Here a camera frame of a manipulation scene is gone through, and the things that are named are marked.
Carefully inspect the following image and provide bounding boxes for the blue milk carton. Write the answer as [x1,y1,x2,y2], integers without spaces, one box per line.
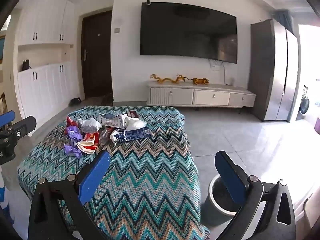
[110,127,152,144]

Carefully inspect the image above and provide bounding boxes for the television cables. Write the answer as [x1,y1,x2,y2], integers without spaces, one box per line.
[209,59,234,85]

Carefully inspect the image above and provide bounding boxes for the wall-mounted black television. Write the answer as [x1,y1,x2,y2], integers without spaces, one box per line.
[140,2,237,64]

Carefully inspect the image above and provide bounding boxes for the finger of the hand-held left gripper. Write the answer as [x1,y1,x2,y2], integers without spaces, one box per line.
[12,116,37,137]
[0,111,16,130]

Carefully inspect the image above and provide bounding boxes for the silver clear plastic wrapper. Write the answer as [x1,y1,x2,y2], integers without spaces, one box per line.
[79,118,102,133]

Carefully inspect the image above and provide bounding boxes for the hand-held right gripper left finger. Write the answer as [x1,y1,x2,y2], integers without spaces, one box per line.
[28,151,111,240]

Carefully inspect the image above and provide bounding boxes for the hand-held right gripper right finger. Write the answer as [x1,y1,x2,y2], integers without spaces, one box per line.
[214,151,297,240]

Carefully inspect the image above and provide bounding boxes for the dark brown entrance door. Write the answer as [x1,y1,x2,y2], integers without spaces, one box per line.
[80,10,113,100]

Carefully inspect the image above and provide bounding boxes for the red snack packet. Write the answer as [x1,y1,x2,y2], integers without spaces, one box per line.
[66,116,80,128]

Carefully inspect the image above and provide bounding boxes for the washing machine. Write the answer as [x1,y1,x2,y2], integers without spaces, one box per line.
[296,85,310,121]

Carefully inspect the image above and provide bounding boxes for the golden dragon figurine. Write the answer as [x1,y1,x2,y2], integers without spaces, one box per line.
[150,74,186,84]

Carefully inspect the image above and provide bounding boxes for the grey steel refrigerator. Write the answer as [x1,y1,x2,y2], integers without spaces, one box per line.
[247,19,300,122]

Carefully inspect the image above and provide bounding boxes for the white television stand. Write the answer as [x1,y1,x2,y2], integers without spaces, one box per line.
[146,80,257,114]

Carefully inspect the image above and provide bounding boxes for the white printed milk carton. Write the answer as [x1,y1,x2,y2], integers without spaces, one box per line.
[99,112,128,130]

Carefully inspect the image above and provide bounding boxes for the white built-in cabinet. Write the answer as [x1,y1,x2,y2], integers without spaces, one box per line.
[10,0,82,125]

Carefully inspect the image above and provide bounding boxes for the red white gold wrapper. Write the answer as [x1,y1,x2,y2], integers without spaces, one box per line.
[76,132,99,155]

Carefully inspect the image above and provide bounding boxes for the purple crumpled wrapper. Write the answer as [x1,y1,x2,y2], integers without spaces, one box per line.
[64,142,82,157]
[66,126,83,140]

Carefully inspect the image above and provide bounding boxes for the blue grey curtain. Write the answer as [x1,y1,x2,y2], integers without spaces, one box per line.
[274,10,294,34]

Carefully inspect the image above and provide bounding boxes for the zigzag knitted blanket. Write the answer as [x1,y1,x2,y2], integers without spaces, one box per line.
[17,105,210,240]

